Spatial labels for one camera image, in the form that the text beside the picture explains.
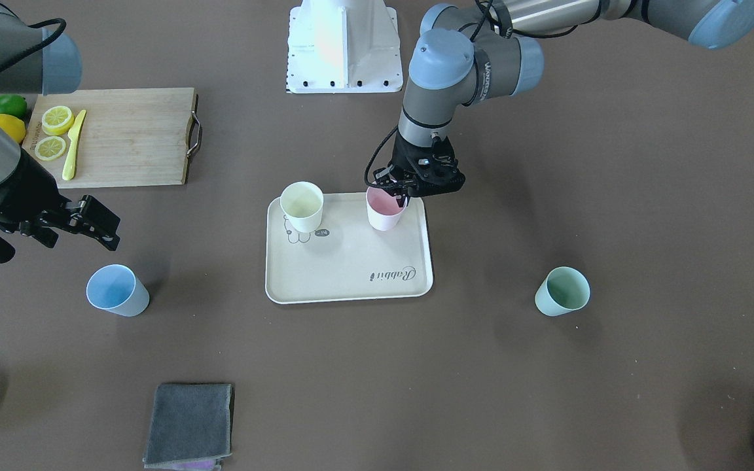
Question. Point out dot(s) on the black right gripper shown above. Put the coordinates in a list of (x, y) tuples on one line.
[(22, 193)]

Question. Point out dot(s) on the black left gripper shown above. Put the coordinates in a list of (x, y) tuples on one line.
[(404, 157)]

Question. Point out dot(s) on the pink cup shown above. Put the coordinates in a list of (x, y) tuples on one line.
[(383, 211)]

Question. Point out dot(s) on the pale yellow white cup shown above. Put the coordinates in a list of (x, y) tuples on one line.
[(302, 203)]

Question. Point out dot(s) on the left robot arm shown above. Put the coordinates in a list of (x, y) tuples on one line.
[(466, 56)]

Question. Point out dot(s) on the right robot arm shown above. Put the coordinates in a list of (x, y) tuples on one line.
[(39, 59)]

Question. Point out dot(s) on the cream rabbit tray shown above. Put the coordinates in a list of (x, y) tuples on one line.
[(346, 258)]

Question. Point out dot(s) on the yellow plastic knife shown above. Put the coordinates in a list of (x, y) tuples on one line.
[(74, 133)]

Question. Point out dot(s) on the light blue cup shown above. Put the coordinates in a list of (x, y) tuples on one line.
[(116, 289)]

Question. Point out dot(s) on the wooden cutting board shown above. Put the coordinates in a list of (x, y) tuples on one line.
[(131, 137)]

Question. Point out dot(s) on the whole yellow lemon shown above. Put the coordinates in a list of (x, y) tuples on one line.
[(14, 127)]

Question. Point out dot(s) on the green lime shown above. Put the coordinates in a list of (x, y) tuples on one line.
[(13, 104)]

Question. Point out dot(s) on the mint green cup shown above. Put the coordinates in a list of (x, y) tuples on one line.
[(564, 290)]

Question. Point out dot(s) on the dark grey folded cloth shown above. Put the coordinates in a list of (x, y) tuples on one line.
[(190, 427)]

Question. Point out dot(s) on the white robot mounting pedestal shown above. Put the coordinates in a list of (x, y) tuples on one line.
[(343, 47)]

